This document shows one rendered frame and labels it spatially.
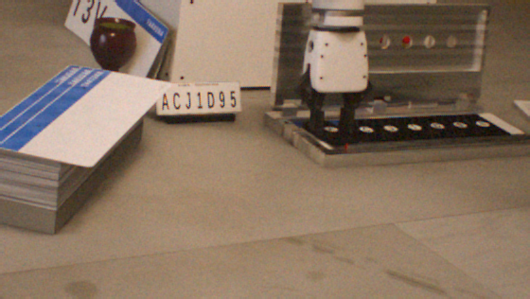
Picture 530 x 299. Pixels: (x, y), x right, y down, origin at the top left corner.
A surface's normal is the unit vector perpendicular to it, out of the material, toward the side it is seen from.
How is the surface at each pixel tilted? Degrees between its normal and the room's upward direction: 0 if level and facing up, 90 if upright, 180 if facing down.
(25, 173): 90
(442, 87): 83
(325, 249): 0
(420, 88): 83
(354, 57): 78
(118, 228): 0
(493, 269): 0
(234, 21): 90
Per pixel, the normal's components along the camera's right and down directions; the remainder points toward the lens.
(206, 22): 0.44, 0.36
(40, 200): -0.22, 0.29
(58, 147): 0.13, -0.93
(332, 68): 0.46, 0.15
